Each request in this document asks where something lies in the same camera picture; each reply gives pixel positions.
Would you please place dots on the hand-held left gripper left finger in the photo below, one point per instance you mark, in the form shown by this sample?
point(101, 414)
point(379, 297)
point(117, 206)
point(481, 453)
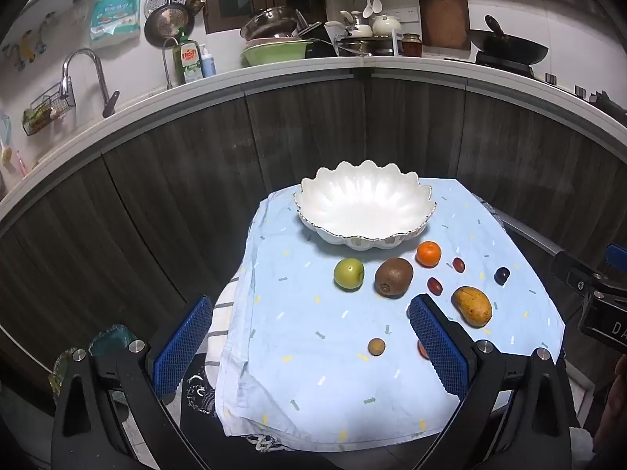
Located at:
point(183, 347)

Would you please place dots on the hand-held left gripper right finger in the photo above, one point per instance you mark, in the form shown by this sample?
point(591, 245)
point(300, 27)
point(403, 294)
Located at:
point(438, 347)

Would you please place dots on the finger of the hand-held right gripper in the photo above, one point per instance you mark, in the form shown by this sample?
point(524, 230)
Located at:
point(575, 274)
point(618, 254)

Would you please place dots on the small orange kumquat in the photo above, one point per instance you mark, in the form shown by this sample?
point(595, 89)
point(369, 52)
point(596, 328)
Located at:
point(421, 350)

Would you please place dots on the yellow mango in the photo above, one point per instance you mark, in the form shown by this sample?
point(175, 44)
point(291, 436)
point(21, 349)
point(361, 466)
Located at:
point(471, 306)

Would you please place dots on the brown longan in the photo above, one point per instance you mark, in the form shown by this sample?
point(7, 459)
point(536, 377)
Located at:
point(376, 346)

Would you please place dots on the red jujube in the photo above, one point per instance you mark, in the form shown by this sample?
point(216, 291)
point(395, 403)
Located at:
point(435, 286)
point(458, 265)

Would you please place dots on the dark purple grape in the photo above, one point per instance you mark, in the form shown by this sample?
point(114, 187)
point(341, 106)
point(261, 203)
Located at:
point(502, 275)

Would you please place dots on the brown kiwi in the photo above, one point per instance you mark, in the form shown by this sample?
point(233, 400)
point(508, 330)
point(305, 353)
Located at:
point(393, 278)

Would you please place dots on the orange tangerine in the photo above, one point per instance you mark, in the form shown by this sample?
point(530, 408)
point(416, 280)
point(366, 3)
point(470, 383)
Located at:
point(429, 254)

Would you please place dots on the green apple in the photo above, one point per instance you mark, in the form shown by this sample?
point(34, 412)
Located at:
point(349, 274)

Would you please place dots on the white scalloped ceramic bowl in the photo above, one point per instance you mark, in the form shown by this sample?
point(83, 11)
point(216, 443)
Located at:
point(362, 205)

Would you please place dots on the person's right hand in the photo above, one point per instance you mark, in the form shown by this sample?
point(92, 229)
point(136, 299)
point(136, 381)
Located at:
point(616, 401)

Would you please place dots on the black patterned cloth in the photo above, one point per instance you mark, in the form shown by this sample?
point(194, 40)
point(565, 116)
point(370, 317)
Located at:
point(198, 391)

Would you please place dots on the white striped towel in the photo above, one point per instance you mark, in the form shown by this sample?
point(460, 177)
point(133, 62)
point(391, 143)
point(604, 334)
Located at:
point(220, 318)

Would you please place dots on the teal translucent leaf-shaped object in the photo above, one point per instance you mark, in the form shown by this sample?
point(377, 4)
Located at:
point(110, 340)

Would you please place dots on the light blue patterned tablecloth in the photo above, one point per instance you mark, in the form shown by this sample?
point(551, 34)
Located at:
point(313, 377)

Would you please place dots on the black gas stove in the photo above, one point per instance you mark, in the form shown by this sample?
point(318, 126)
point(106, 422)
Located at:
point(504, 67)

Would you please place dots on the black wok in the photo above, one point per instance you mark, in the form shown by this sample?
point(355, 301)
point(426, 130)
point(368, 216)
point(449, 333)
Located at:
point(509, 49)

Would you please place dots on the pink brush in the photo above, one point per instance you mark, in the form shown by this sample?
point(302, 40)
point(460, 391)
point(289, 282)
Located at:
point(21, 164)

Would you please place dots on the glass jar with dark lid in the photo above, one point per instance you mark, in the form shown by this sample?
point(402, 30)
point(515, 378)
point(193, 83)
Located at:
point(412, 46)

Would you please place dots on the blue pump soap bottle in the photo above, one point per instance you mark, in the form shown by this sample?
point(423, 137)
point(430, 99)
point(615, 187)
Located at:
point(207, 64)

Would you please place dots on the green dish soap bottle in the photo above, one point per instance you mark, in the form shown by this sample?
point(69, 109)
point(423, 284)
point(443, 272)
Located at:
point(188, 58)

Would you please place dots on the chrome kitchen faucet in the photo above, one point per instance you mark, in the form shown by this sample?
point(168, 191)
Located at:
point(98, 71)

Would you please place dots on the wooden cutting board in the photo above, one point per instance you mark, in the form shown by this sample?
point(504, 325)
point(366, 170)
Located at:
point(443, 14)

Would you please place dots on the green plastic basin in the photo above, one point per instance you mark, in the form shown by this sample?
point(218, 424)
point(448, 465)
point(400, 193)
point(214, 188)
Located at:
point(274, 54)

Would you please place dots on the steel cooking pot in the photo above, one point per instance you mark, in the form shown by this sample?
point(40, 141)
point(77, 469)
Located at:
point(367, 46)

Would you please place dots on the cream ceramic teapot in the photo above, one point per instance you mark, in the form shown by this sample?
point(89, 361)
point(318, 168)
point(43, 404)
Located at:
point(387, 24)

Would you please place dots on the black countertop appliance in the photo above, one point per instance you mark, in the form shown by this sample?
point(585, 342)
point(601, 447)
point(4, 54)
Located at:
point(321, 49)

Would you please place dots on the hanging metal frying pan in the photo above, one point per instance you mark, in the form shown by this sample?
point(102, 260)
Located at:
point(166, 27)

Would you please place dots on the white kettle with steel lid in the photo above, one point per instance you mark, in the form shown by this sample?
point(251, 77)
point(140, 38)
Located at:
point(360, 27)

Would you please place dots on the teal paper towel pack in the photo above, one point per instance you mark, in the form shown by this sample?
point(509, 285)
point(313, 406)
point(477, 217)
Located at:
point(115, 17)

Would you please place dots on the white wall socket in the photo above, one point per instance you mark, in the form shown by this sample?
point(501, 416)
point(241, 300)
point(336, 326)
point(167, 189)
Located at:
point(405, 14)

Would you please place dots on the row of wall hooks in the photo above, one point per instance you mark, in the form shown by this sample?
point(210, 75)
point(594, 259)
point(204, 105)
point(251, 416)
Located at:
point(29, 44)

